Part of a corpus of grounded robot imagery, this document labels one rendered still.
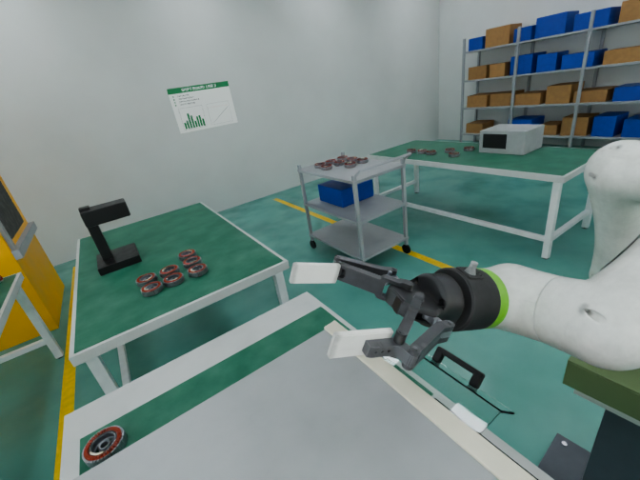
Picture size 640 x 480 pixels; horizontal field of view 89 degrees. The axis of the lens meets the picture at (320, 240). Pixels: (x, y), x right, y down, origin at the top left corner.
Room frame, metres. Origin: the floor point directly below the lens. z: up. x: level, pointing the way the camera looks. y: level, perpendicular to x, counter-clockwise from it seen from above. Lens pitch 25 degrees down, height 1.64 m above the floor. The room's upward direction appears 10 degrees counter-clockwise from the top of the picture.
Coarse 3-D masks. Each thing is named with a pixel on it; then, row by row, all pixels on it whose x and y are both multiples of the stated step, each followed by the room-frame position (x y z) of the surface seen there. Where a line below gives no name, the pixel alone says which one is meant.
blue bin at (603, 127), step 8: (608, 112) 5.10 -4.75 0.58; (616, 112) 5.00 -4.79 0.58; (624, 112) 4.91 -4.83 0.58; (600, 120) 4.94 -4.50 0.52; (608, 120) 4.85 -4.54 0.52; (616, 120) 4.78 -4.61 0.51; (624, 120) 4.91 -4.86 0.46; (592, 128) 5.00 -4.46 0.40; (600, 128) 4.92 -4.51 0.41; (608, 128) 4.84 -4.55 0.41; (616, 128) 4.81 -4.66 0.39; (608, 136) 4.82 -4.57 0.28
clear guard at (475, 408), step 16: (400, 368) 0.51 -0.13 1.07; (416, 368) 0.50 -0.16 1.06; (432, 368) 0.50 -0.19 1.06; (448, 368) 0.53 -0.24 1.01; (416, 384) 0.46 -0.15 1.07; (432, 384) 0.46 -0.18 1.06; (448, 384) 0.45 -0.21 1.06; (464, 384) 0.45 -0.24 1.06; (448, 400) 0.42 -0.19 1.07; (464, 400) 0.41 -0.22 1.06; (480, 400) 0.41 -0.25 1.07; (496, 400) 0.44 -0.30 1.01; (464, 416) 0.38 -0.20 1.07; (480, 416) 0.38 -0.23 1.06; (496, 416) 0.37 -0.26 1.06; (480, 432) 0.35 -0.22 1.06
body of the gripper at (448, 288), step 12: (420, 276) 0.39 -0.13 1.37; (432, 276) 0.37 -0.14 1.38; (444, 276) 0.37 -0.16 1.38; (396, 288) 0.37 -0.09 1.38; (420, 288) 0.38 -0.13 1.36; (432, 288) 0.36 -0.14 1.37; (444, 288) 0.35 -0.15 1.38; (456, 288) 0.36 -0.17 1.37; (396, 300) 0.34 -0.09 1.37; (408, 300) 0.34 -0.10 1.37; (432, 300) 0.35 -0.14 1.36; (444, 300) 0.35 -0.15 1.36; (456, 300) 0.34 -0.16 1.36; (396, 312) 0.34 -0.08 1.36; (420, 312) 0.32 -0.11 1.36; (432, 312) 0.32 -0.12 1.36; (444, 312) 0.33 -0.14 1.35; (456, 312) 0.34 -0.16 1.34
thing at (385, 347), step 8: (368, 344) 0.25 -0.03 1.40; (376, 344) 0.25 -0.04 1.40; (384, 344) 0.25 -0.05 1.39; (392, 344) 0.25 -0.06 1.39; (368, 352) 0.25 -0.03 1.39; (376, 352) 0.25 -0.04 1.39; (384, 352) 0.25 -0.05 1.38; (392, 352) 0.25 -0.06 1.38; (400, 352) 0.25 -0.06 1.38; (408, 352) 0.24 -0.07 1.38; (400, 360) 0.25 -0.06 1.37
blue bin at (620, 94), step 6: (624, 84) 5.02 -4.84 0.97; (630, 84) 4.91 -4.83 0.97; (636, 84) 4.81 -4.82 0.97; (618, 90) 4.81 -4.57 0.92; (624, 90) 4.76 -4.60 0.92; (630, 90) 4.70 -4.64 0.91; (636, 90) 4.64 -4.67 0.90; (618, 96) 4.80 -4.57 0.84; (624, 96) 4.74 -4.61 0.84; (630, 96) 4.68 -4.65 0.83; (636, 96) 4.63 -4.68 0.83
